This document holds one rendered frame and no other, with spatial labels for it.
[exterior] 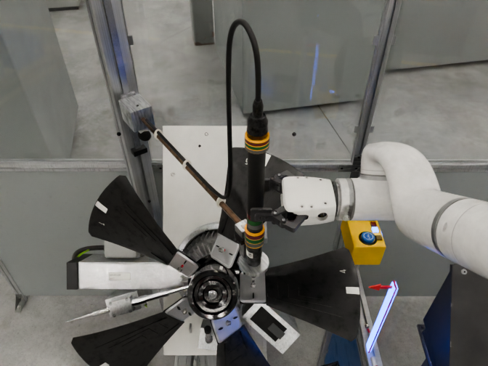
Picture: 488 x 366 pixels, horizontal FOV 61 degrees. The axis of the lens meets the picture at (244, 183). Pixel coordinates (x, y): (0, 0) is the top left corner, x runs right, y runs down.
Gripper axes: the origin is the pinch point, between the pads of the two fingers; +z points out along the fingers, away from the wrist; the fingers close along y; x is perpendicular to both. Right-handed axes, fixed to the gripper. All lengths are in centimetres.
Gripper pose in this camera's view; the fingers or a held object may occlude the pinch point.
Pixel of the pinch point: (256, 199)
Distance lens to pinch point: 81.8
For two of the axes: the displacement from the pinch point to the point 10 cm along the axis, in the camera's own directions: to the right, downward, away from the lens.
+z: -10.0, 0.0, 0.0
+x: 0.0, -7.5, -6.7
